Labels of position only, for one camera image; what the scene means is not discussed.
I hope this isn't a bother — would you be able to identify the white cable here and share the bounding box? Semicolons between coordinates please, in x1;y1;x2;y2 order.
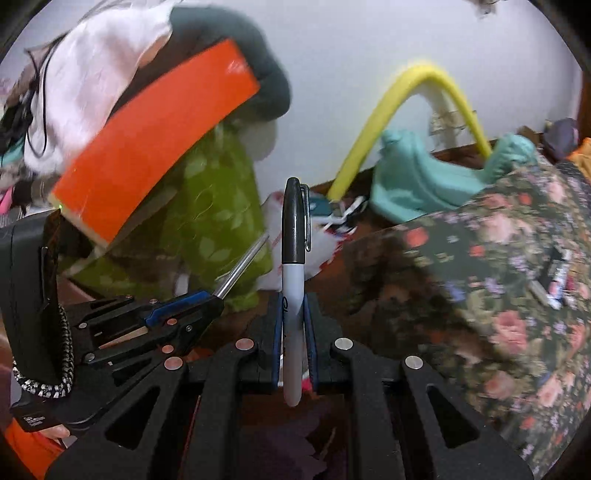
321;196;369;234

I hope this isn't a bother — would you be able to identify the dark grey cloth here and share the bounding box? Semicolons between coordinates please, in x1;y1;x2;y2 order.
131;6;293;126

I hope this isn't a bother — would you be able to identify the white plastic bag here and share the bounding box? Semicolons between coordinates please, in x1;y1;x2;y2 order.
261;191;354;280

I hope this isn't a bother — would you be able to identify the black cap grey marker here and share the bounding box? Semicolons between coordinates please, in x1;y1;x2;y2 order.
280;177;311;408

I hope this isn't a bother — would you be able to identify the purple cloth bundle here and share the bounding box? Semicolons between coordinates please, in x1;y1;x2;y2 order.
542;117;581;158

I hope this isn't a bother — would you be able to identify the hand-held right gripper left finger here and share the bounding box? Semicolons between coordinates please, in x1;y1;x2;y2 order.
46;293;283;480

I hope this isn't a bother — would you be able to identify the yellow foam tube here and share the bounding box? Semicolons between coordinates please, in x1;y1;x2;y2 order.
327;59;493;205

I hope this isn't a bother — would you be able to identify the white pink cloth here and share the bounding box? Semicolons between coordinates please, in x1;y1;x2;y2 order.
22;0;178;178

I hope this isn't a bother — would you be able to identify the silver metal rod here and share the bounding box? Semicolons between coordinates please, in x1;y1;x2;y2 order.
213;233;270;300

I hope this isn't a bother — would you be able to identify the purple paper scrap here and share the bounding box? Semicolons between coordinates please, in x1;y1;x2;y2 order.
252;406;345;480

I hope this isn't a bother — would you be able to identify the green leaf-print cloth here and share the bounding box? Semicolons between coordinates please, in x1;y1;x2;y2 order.
65;119;274;311

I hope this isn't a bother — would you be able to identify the orange cloth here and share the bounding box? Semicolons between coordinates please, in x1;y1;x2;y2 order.
566;137;591;182

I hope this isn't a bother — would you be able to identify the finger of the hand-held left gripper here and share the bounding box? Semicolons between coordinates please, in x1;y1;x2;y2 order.
69;290;223;334
82;308;219;371

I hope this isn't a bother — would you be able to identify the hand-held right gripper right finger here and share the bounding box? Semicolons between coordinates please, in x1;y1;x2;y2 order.
302;293;534;480

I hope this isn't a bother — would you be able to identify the dark floral blanket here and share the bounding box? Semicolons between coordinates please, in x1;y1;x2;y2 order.
339;159;591;480

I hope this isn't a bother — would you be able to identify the small white tube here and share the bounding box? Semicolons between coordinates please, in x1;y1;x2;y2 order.
531;248;574;311

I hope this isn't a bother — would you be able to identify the black white braided cord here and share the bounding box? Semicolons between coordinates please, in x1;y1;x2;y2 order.
11;302;75;400

